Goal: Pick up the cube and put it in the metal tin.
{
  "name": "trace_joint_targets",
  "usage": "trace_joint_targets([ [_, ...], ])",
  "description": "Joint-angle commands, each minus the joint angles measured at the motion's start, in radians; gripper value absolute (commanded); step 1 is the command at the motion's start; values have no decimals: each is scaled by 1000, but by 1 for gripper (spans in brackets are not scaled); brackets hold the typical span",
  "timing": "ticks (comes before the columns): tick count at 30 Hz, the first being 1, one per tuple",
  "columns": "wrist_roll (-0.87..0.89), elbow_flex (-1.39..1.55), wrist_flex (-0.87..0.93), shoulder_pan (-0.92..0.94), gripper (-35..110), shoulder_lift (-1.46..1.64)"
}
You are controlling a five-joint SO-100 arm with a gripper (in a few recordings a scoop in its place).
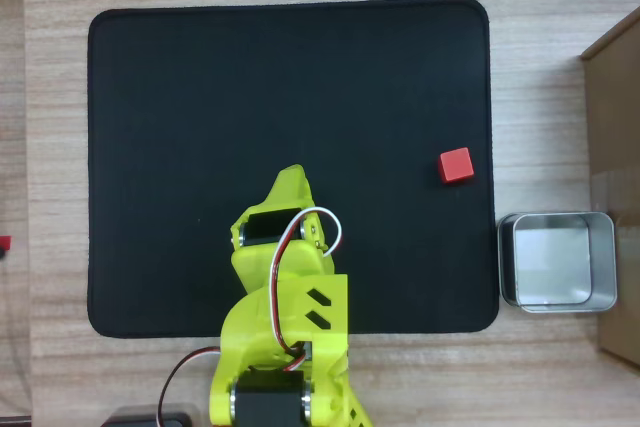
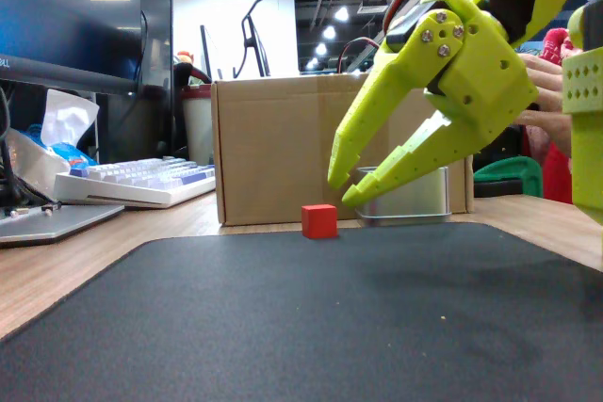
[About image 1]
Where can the yellow-green gripper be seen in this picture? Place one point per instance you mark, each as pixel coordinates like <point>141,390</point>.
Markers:
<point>260,262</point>

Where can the small red cube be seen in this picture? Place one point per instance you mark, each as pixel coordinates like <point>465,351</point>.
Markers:
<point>456,165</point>

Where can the rectangular metal tin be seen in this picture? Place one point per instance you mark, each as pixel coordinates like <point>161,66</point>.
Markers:
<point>552,262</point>

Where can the black rectangular mouse mat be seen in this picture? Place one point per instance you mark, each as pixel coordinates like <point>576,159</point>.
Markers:
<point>200,147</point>

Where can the black plastic box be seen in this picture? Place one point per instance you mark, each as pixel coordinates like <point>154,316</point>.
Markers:
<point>150,418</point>

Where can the small red black clip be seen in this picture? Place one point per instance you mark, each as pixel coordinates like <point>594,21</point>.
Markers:
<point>4,245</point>

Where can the brown cardboard box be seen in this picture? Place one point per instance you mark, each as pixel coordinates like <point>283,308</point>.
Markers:
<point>617,147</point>

